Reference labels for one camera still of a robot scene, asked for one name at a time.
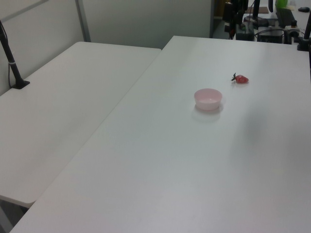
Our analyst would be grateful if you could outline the red strawberry with green leaves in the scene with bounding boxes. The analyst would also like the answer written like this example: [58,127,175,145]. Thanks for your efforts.
[230,72,250,85]

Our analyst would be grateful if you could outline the pink plastic bowl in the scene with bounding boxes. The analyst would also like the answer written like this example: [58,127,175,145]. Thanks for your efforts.
[193,88,224,111]

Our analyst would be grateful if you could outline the dark equipment rack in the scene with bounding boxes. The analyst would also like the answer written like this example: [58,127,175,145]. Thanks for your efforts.
[224,1,244,40]

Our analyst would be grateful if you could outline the black control box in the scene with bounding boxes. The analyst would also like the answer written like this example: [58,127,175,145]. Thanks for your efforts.
[257,28,293,45]

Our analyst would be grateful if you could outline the black monitor stand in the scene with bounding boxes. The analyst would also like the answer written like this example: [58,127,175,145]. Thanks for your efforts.
[243,0,270,28]

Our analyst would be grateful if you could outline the brown flat board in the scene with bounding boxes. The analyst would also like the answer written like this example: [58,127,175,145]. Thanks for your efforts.
[244,7,269,14]

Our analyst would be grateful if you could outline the black keyboard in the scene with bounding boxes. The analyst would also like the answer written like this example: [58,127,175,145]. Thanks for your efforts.
[276,8,296,28]

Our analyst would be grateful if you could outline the black camera pole with base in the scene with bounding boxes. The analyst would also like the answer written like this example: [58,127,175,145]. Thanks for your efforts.
[0,19,31,90]

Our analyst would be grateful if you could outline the thin black pole cable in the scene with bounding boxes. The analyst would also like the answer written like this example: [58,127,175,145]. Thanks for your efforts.
[6,62,14,88]

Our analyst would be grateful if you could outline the black clamp camera stand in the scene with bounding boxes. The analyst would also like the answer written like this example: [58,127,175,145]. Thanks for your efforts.
[296,13,311,52]

